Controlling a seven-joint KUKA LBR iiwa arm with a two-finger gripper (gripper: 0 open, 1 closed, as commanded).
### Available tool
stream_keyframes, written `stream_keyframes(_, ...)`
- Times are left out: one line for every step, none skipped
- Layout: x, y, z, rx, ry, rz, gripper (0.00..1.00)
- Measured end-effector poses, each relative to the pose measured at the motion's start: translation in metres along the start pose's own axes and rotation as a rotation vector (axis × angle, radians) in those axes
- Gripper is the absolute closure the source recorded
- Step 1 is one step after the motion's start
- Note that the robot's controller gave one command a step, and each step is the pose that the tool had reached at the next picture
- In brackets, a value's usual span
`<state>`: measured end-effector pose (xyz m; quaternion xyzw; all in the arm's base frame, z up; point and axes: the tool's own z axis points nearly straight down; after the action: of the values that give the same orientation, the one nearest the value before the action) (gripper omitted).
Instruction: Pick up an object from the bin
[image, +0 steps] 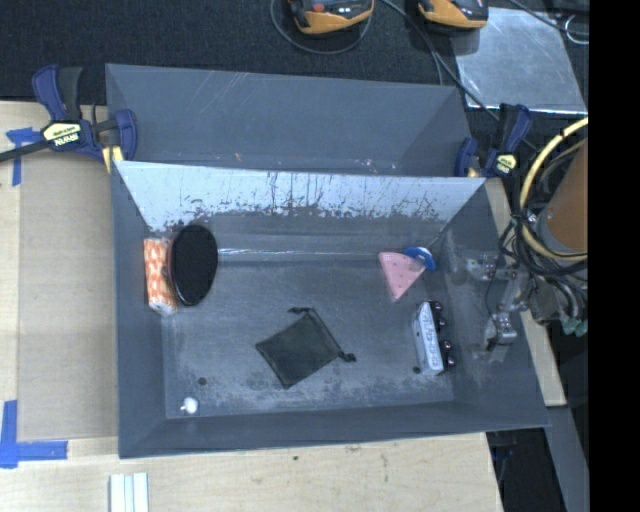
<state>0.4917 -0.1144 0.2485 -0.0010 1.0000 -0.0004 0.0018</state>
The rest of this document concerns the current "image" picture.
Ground black oval disc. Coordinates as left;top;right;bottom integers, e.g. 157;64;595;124
170;223;220;308

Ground grey metal bin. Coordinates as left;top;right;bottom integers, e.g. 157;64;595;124
103;62;552;460

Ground silver toy vehicle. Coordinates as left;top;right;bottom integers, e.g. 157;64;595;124
410;300;458;377

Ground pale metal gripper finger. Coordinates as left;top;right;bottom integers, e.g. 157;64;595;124
473;310;520;364
448;252;503;285

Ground pink triangular sponge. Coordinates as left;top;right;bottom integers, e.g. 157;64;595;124
376;251;428;304

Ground blue and white ring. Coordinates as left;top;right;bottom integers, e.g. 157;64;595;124
402;245;438;273

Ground black mesh pouch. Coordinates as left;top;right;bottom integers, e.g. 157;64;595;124
254;306;358;391

